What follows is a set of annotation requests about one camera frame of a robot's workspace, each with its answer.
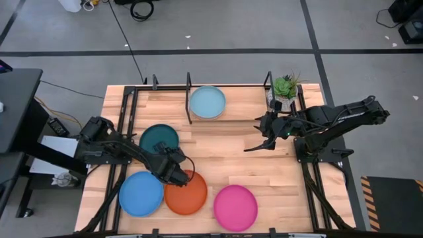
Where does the dark teal plate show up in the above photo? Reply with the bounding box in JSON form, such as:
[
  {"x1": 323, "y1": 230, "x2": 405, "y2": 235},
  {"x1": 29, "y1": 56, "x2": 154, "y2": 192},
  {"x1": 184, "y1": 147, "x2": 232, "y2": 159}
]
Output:
[{"x1": 139, "y1": 124, "x2": 180, "y2": 156}]

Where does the white sheet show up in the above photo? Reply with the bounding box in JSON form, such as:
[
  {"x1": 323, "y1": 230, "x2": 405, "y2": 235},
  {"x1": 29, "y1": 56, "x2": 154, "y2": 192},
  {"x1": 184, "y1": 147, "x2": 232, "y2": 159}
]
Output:
[{"x1": 28, "y1": 135, "x2": 81, "y2": 176}]

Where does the white cable bundle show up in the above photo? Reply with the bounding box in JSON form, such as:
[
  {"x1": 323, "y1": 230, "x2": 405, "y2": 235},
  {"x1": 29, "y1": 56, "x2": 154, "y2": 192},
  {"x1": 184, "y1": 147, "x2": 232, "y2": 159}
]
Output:
[{"x1": 81, "y1": 0, "x2": 100, "y2": 12}]

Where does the black equipment case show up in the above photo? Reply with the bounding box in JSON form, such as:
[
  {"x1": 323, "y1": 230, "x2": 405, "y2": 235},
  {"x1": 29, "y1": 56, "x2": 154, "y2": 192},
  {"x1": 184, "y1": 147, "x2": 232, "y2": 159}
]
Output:
[{"x1": 388, "y1": 0, "x2": 423, "y2": 24}]

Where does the black desk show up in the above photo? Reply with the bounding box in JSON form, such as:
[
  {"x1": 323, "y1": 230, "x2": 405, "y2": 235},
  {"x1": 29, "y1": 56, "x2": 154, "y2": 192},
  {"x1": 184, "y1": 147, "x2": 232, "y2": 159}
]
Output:
[{"x1": 0, "y1": 67, "x2": 89, "y2": 219}]

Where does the light teal plate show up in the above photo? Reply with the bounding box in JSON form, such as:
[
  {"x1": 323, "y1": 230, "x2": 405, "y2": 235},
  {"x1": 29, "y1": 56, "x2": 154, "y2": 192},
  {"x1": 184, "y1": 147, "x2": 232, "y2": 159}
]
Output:
[{"x1": 189, "y1": 85, "x2": 227, "y2": 120}]

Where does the black power adapter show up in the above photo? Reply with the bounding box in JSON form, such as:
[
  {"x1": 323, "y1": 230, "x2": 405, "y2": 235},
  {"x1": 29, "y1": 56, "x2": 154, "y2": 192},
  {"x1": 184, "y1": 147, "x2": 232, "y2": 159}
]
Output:
[{"x1": 47, "y1": 117, "x2": 71, "y2": 138}]

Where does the long black floor cable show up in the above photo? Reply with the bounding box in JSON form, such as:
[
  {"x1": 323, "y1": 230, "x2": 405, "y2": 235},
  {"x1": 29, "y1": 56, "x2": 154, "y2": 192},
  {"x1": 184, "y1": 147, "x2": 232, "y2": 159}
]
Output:
[{"x1": 107, "y1": 0, "x2": 147, "y2": 84}]

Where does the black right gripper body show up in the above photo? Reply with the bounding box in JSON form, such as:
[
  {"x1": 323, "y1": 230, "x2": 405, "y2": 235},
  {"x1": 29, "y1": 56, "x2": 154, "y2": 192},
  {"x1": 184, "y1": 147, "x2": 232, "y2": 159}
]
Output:
[{"x1": 260, "y1": 110, "x2": 299, "y2": 142}]

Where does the black looped cable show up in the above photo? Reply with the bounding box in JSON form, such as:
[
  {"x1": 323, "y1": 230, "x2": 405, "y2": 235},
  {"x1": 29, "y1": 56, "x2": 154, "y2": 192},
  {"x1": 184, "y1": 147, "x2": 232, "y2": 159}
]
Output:
[{"x1": 375, "y1": 8, "x2": 401, "y2": 29}]

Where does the orange plate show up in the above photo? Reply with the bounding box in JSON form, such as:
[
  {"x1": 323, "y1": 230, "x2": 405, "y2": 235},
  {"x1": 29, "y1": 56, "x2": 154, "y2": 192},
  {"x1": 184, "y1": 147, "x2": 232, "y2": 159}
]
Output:
[{"x1": 164, "y1": 169, "x2": 209, "y2": 216}]

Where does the white container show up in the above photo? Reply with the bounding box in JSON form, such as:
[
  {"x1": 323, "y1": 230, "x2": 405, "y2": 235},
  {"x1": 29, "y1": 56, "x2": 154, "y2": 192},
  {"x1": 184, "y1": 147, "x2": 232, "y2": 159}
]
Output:
[{"x1": 58, "y1": 0, "x2": 83, "y2": 13}]

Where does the black table frame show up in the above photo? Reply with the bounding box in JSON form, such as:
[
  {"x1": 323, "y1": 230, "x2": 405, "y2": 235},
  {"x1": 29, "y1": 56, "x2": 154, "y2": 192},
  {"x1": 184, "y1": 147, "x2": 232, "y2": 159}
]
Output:
[{"x1": 75, "y1": 74, "x2": 356, "y2": 238}]

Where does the wooden shelf with black frame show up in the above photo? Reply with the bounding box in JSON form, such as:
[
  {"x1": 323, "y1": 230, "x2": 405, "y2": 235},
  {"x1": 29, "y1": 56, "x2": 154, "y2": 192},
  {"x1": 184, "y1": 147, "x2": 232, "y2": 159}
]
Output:
[{"x1": 184, "y1": 71, "x2": 278, "y2": 126}]

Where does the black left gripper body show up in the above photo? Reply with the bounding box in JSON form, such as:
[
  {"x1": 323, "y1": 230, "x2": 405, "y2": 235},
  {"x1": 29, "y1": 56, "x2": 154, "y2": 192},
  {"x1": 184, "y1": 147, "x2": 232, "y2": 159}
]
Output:
[{"x1": 155, "y1": 148, "x2": 188, "y2": 182}]

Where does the black mat with hazard stripes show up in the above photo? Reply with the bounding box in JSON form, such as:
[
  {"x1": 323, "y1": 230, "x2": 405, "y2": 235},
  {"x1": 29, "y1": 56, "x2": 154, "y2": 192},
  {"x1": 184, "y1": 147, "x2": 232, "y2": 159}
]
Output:
[{"x1": 360, "y1": 175, "x2": 423, "y2": 233}]

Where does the yellow cable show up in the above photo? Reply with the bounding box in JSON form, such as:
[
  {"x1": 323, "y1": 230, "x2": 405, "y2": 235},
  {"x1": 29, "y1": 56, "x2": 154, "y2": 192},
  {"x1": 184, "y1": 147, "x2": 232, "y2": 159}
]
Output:
[{"x1": 34, "y1": 95, "x2": 84, "y2": 129}]

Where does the coiled black cable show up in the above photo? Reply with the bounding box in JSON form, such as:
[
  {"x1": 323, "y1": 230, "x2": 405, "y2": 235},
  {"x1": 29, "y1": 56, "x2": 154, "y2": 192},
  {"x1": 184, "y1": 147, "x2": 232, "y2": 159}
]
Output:
[{"x1": 130, "y1": 0, "x2": 155, "y2": 22}]

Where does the pink plate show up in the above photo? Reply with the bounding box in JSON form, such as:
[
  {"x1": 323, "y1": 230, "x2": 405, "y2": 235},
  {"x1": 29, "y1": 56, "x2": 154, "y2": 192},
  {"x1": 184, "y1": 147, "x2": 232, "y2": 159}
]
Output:
[{"x1": 213, "y1": 184, "x2": 259, "y2": 233}]

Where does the black equipment box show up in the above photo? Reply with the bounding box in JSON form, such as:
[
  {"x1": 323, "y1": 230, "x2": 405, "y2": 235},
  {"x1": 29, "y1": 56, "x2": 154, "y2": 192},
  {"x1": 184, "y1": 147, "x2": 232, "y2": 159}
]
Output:
[{"x1": 398, "y1": 19, "x2": 423, "y2": 46}]

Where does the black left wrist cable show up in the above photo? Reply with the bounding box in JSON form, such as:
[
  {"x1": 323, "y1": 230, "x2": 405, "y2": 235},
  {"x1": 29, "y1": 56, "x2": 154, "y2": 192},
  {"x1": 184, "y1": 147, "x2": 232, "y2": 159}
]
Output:
[{"x1": 183, "y1": 155, "x2": 196, "y2": 183}]

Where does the thin black floor cable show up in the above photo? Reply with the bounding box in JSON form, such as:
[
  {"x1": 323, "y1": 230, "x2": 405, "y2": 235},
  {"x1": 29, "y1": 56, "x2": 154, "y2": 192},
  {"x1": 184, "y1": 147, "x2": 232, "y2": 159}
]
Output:
[{"x1": 39, "y1": 80, "x2": 105, "y2": 100}]

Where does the blue plate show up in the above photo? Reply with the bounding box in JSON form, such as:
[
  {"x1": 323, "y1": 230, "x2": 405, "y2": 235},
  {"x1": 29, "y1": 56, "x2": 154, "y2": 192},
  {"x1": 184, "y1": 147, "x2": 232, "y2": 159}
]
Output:
[{"x1": 118, "y1": 171, "x2": 165, "y2": 218}]

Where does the green succulent in white pot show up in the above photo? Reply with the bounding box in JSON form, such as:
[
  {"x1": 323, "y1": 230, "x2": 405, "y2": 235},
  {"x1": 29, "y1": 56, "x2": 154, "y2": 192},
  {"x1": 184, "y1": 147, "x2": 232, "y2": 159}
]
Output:
[{"x1": 266, "y1": 69, "x2": 310, "y2": 112}]

